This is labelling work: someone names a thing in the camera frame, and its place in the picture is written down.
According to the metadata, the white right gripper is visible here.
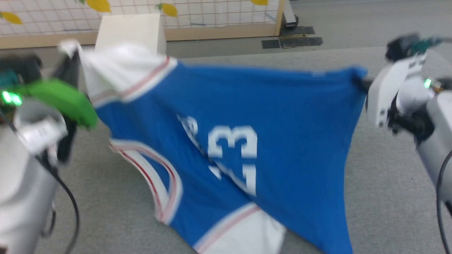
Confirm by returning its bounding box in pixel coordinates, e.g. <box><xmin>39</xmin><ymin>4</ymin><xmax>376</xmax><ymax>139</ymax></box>
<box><xmin>359</xmin><ymin>53</ymin><xmax>426</xmax><ymax>129</ymax></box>

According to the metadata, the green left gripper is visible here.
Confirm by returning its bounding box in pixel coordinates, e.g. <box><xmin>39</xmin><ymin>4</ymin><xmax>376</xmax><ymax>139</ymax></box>
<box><xmin>15</xmin><ymin>49</ymin><xmax>99</xmax><ymax>129</ymax></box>

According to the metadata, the blue and white basketball jersey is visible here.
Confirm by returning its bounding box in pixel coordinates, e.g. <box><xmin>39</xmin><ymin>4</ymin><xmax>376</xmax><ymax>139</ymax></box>
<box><xmin>57</xmin><ymin>39</ymin><xmax>368</xmax><ymax>254</ymax></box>

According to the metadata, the small white box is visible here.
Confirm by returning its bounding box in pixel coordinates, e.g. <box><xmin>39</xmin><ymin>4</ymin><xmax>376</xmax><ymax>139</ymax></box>
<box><xmin>95</xmin><ymin>13</ymin><xmax>167</xmax><ymax>55</ymax></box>

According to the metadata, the black floor plate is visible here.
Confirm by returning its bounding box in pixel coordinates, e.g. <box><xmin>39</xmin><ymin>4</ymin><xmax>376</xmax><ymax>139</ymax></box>
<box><xmin>261</xmin><ymin>25</ymin><xmax>324</xmax><ymax>49</ymax></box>

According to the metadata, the grey metal board foot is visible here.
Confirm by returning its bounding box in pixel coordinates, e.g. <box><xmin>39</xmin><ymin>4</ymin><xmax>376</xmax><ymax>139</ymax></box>
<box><xmin>282</xmin><ymin>0</ymin><xmax>299</xmax><ymax>29</ymax></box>

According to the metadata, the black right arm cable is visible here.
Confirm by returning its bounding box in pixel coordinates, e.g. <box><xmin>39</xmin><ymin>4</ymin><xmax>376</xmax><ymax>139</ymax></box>
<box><xmin>435</xmin><ymin>150</ymin><xmax>452</xmax><ymax>254</ymax></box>

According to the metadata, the wire mesh fence panel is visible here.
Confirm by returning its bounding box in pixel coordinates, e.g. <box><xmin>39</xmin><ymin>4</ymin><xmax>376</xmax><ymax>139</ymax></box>
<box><xmin>0</xmin><ymin>0</ymin><xmax>287</xmax><ymax>50</ymax></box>

